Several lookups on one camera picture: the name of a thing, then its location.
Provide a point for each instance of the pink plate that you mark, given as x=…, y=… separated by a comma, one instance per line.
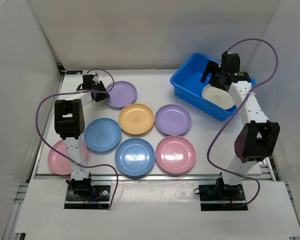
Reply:
x=175, y=154
x=58, y=157

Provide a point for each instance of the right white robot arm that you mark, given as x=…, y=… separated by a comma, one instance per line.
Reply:
x=257, y=139

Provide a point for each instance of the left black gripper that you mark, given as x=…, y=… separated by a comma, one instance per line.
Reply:
x=104, y=95

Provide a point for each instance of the orange plate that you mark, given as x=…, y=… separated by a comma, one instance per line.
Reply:
x=136, y=119

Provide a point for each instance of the blue plastic bin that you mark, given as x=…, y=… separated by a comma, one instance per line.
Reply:
x=188, y=86

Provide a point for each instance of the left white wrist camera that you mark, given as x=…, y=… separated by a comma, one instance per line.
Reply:
x=95, y=78

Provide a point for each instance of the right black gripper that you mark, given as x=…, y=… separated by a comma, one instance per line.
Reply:
x=210, y=68

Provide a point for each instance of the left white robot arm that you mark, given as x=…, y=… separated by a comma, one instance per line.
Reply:
x=69, y=124

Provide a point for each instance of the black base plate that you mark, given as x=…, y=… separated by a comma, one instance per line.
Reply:
x=220, y=199
x=99, y=199

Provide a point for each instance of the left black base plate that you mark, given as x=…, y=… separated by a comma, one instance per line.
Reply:
x=99, y=199

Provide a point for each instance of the pink plate front right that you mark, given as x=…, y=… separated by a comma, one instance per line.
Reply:
x=175, y=154

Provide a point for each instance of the small black label sticker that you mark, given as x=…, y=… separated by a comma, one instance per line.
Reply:
x=74, y=72

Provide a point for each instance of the pink plate left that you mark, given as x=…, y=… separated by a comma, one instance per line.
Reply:
x=58, y=157

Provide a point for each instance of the purple plate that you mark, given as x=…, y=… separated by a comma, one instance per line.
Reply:
x=121, y=94
x=172, y=119

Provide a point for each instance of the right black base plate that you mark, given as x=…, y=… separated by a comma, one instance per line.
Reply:
x=220, y=199

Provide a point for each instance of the cream white plate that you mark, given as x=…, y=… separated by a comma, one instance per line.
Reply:
x=219, y=97

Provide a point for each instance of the blue plate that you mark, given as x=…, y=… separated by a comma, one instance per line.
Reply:
x=134, y=157
x=102, y=134

